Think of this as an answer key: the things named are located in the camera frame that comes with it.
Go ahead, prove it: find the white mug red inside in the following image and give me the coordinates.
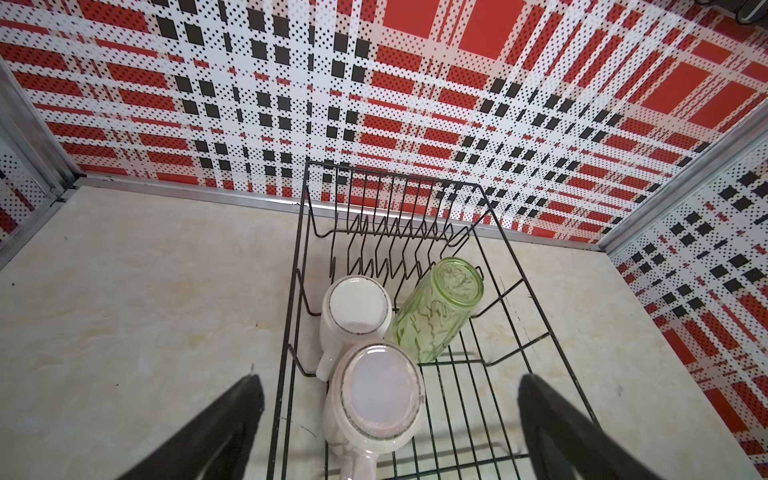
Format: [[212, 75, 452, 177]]
[[315, 275, 393, 382]]

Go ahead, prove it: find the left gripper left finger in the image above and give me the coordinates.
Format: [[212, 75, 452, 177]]
[[121, 374, 264, 479]]

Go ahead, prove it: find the pink mug purple inside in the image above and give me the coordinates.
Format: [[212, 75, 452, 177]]
[[323, 340, 426, 479]]

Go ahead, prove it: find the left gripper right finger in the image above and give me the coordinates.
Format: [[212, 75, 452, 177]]
[[518, 374, 658, 479]]

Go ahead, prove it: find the black wire dish rack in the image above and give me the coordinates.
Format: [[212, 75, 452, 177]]
[[266, 160, 591, 479]]

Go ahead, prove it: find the green patterned glass cup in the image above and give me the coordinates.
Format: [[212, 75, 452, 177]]
[[385, 257, 484, 363]]

